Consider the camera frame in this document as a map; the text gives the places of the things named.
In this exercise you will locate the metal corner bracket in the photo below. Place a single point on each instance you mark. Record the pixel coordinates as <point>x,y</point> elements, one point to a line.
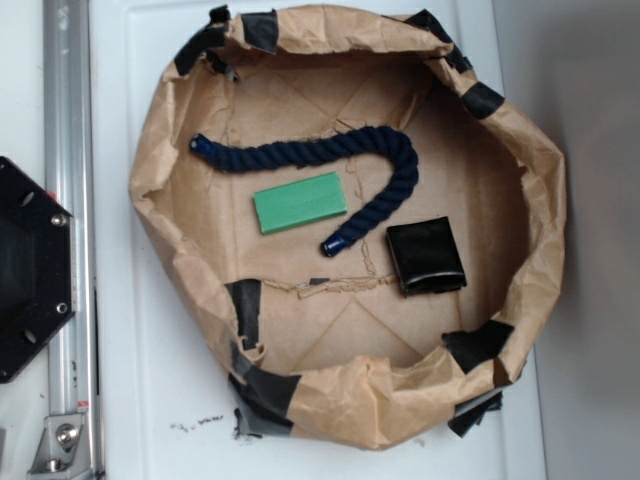
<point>64,449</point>

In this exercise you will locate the aluminium extrusion rail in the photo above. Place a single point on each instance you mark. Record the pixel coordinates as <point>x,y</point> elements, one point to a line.
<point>73,362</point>

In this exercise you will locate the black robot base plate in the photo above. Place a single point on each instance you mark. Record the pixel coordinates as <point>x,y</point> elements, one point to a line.
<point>37,296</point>

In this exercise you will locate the brown paper bag bin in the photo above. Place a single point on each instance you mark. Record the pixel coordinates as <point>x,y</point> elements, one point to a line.
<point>329,348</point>

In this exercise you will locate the green rectangular block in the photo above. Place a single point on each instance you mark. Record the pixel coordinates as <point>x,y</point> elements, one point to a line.
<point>299,203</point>

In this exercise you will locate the black box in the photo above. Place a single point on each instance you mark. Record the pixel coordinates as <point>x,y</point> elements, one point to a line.
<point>425,257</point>

